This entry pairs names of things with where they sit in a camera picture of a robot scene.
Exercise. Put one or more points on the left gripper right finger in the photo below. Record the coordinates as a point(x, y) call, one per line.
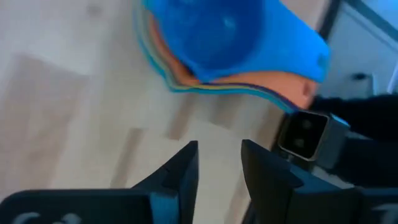
point(267, 186)

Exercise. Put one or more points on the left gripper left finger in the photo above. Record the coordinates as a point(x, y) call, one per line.
point(177, 186)

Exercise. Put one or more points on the large teal measuring cup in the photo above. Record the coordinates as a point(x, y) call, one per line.
point(192, 91)

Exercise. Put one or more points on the medium blue measuring cup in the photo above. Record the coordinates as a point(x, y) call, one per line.
point(217, 37)

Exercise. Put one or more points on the silver table-level camera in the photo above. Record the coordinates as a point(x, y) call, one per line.
point(303, 133)

